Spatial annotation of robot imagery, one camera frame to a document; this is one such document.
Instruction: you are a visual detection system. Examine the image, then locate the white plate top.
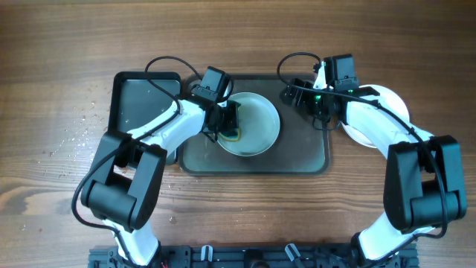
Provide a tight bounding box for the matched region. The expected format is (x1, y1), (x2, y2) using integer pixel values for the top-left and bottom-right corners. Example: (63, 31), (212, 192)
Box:
(343, 84), (410, 149)

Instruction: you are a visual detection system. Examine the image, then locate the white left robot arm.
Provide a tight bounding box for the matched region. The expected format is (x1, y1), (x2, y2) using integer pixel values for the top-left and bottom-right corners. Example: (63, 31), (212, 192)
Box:
(71, 67), (238, 267)

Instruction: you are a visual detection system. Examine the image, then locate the large dark tray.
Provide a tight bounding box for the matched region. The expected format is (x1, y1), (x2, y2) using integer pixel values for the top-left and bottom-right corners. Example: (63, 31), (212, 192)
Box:
(177, 74), (330, 176)

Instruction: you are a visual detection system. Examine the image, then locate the small black tray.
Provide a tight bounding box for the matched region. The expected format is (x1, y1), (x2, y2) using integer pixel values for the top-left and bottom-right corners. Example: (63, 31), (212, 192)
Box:
(107, 71), (182, 167)

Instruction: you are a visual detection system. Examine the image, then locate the white plate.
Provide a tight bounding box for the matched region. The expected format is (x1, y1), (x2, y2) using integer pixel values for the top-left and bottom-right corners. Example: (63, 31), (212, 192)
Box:
(218, 92), (280, 156)
(343, 84), (410, 149)

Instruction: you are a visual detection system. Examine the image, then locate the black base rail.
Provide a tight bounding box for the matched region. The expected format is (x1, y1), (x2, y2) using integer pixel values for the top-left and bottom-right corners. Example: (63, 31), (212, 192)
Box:
(87, 243), (419, 268)

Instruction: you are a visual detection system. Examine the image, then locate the white plate bottom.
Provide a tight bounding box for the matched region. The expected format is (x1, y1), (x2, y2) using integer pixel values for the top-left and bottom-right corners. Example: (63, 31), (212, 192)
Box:
(218, 92), (280, 156)

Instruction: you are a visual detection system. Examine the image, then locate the green yellow sponge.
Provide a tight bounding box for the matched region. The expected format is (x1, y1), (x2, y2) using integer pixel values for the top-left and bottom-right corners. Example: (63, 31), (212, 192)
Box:
(219, 128), (241, 142)

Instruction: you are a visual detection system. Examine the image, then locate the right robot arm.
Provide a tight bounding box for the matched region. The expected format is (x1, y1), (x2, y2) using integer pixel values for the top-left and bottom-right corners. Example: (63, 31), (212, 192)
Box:
(281, 54), (467, 267)

